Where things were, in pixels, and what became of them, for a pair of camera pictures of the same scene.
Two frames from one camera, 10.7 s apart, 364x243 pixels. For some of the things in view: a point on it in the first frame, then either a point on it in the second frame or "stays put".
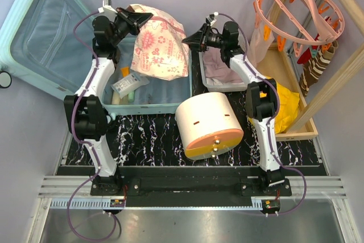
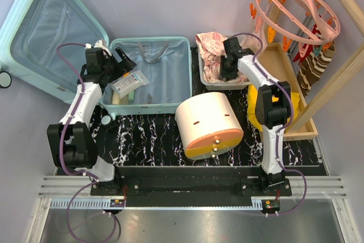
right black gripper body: x=212 y=40 → x=226 y=71
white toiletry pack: x=128 y=84 stays put
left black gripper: x=133 y=20 → x=125 y=66
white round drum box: x=209 y=125 stays put
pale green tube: x=131 y=97 stays put
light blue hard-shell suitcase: x=46 y=38 stays put
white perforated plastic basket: x=222 y=88 stays put
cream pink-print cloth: x=160 y=50 → x=212 y=48
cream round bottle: x=115 y=99 stays put
